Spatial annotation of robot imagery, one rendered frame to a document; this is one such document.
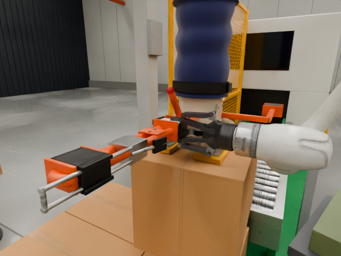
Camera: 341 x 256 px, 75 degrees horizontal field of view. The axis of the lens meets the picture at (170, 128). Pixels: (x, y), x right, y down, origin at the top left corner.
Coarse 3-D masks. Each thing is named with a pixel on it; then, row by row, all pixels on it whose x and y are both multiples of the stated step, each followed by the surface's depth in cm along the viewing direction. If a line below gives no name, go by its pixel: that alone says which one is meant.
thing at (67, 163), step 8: (72, 152) 41; (80, 152) 41; (88, 152) 41; (96, 152) 41; (104, 152) 41; (48, 160) 38; (56, 160) 38; (64, 160) 38; (72, 160) 38; (80, 160) 38; (88, 160) 38; (48, 168) 38; (56, 168) 37; (64, 168) 36; (72, 168) 35
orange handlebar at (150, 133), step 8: (224, 112) 91; (272, 112) 93; (248, 120) 86; (256, 120) 85; (264, 120) 84; (152, 128) 63; (160, 128) 67; (168, 128) 65; (136, 136) 57; (144, 136) 59; (152, 136) 57; (160, 136) 59; (112, 152) 49; (128, 152) 47; (112, 160) 43; (120, 160) 45; (48, 176) 36; (56, 176) 35; (64, 184) 35; (72, 184) 36
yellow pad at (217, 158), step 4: (196, 152) 80; (216, 152) 79; (220, 152) 79; (224, 152) 80; (228, 152) 84; (196, 156) 78; (200, 156) 77; (204, 156) 76; (212, 156) 76; (216, 156) 76; (220, 156) 77; (224, 156) 79; (200, 160) 77; (204, 160) 76; (208, 160) 76; (212, 160) 75; (216, 160) 74; (220, 160) 74; (216, 164) 75
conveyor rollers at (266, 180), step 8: (264, 168) 190; (256, 176) 177; (264, 176) 174; (272, 176) 173; (256, 184) 161; (264, 184) 166; (272, 184) 163; (256, 192) 152; (264, 192) 152; (272, 192) 155; (256, 200) 144; (264, 200) 143; (272, 200) 147; (256, 208) 136; (264, 208) 135; (272, 208) 140
